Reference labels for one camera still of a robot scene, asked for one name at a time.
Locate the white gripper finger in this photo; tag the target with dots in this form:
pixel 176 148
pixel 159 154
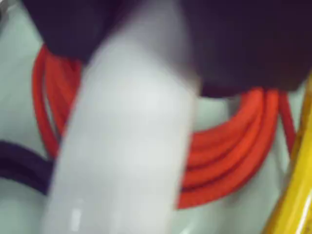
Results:
pixel 122 136

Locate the black motor block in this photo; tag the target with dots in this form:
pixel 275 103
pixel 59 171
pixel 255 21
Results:
pixel 243 46

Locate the yellow pole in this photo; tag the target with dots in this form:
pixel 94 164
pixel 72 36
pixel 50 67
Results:
pixel 296 178

